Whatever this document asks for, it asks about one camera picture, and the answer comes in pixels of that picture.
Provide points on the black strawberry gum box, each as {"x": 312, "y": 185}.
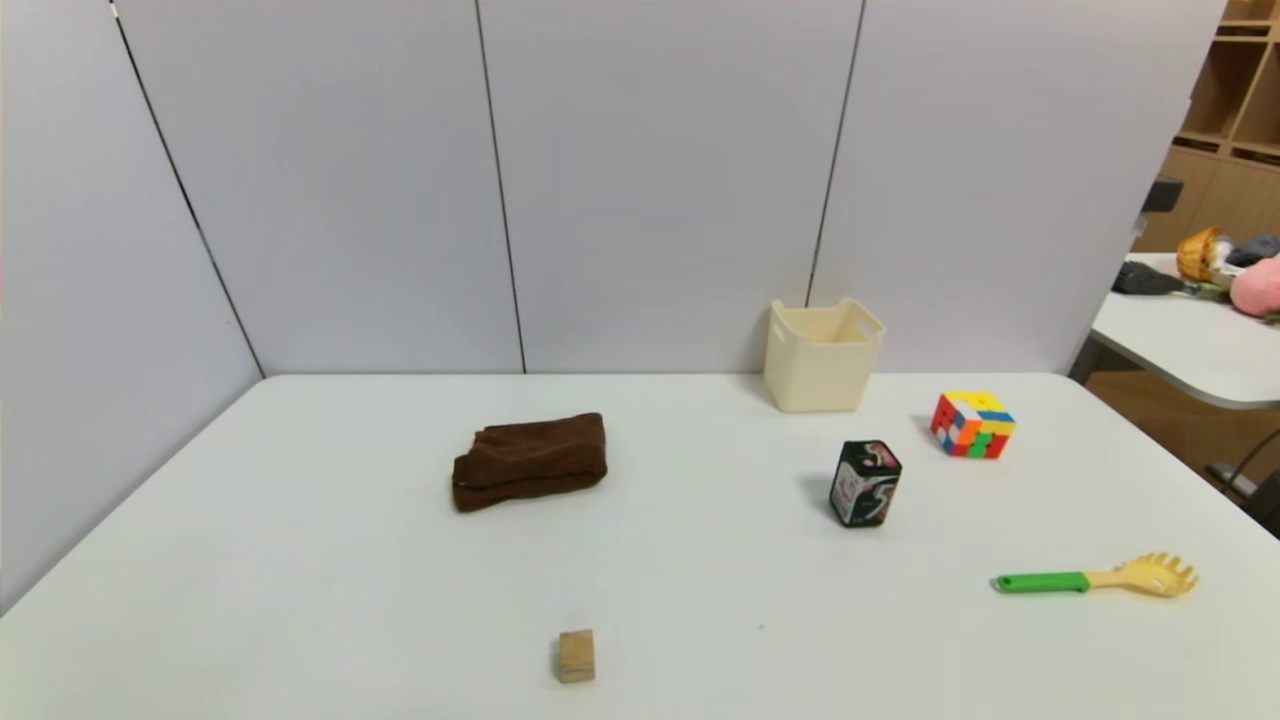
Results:
{"x": 865, "y": 486}

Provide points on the black object on side table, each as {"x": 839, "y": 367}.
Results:
{"x": 1145, "y": 281}

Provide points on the brown folded towel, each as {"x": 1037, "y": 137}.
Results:
{"x": 530, "y": 460}

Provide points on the cream plastic storage bin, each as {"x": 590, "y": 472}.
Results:
{"x": 820, "y": 375}

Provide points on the small wooden block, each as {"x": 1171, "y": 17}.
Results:
{"x": 576, "y": 657}

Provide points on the multicolour puzzle cube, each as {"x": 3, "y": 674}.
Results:
{"x": 972, "y": 426}

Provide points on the white side table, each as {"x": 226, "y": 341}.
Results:
{"x": 1180, "y": 342}

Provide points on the orange plush toy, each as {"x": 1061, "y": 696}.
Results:
{"x": 1198, "y": 256}

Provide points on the wooden shelf unit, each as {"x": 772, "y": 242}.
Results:
{"x": 1215, "y": 190}

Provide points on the pink plush toy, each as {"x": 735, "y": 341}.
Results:
{"x": 1260, "y": 288}

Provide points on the dark grey plush toy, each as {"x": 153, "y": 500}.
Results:
{"x": 1256, "y": 250}

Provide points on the black chair base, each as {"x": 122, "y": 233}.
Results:
{"x": 1266, "y": 505}

